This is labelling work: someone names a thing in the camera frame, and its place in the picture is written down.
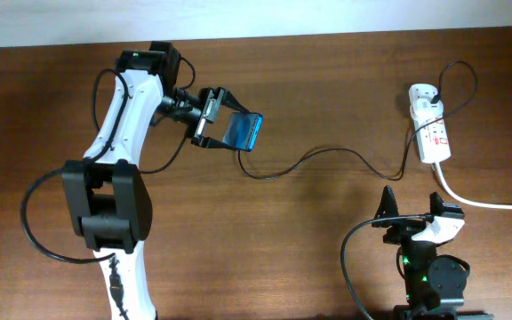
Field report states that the blue Galaxy smartphone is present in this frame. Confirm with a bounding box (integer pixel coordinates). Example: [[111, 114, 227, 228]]
[[222, 112, 263, 152]]

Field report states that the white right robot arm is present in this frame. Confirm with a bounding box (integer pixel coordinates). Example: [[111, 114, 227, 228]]
[[372, 186, 494, 319]]

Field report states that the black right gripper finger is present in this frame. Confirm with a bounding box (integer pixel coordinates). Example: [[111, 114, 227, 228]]
[[372, 185, 399, 228], [429, 192, 449, 217]]

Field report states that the white USB wall charger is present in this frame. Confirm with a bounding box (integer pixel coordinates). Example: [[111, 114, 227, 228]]
[[411, 99, 444, 121]]

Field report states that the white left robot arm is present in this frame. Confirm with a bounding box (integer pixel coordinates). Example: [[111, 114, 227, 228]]
[[62, 42, 263, 319]]

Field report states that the black USB charging cable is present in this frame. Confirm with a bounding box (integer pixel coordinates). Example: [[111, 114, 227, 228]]
[[236, 60, 479, 182]]

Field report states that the white power strip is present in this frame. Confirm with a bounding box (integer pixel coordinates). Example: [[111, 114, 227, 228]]
[[408, 84, 451, 164]]

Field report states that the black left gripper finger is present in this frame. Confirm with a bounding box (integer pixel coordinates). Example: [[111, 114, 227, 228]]
[[218, 91, 250, 114], [191, 137, 235, 150]]

